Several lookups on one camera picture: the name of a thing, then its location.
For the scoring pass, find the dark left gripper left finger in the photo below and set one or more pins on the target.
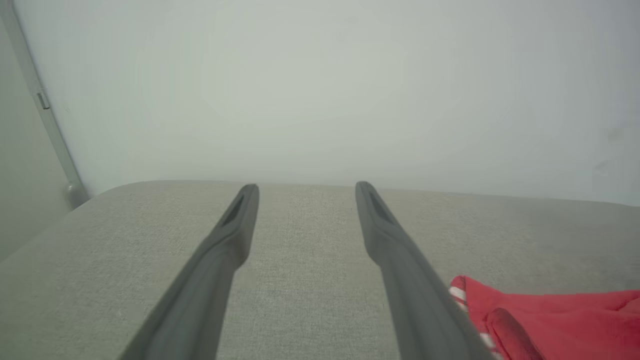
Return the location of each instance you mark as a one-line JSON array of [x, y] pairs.
[[200, 300]]

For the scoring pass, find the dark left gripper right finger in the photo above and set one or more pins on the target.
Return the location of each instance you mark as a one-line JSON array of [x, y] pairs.
[[420, 300]]

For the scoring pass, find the red and white garment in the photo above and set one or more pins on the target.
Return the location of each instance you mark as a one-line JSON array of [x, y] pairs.
[[560, 320]]

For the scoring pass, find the grey wall pipe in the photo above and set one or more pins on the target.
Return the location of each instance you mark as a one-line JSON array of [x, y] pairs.
[[62, 150]]

